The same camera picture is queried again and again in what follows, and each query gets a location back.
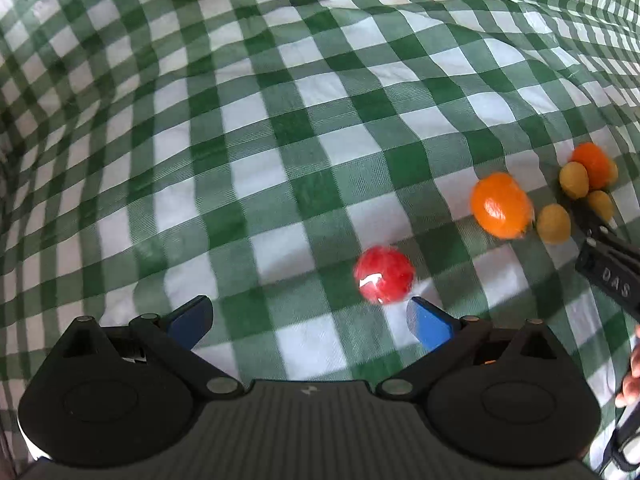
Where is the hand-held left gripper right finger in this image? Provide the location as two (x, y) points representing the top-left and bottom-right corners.
(375, 296), (572, 402)

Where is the small yellow fruit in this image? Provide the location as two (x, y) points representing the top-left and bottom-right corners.
(536, 203), (572, 246)
(558, 161), (590, 200)
(587, 190), (615, 223)

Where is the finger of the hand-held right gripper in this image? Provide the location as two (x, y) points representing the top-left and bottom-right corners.
(564, 191), (620, 248)

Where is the large orange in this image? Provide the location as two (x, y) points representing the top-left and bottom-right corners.
(470, 172), (534, 240)

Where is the green white checked cloth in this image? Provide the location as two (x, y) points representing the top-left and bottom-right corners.
(0, 0), (640, 476)

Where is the person's right hand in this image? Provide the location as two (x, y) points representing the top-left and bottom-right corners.
(615, 325), (640, 409)

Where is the dark strap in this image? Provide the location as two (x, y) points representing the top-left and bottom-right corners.
(600, 407), (640, 475)

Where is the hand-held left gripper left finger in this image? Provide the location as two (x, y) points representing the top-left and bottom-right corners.
(54, 296), (246, 402)

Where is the small orange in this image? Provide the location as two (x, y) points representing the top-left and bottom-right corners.
(570, 142), (619, 188)

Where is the red round fruit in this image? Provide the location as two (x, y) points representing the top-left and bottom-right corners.
(353, 245), (416, 306)

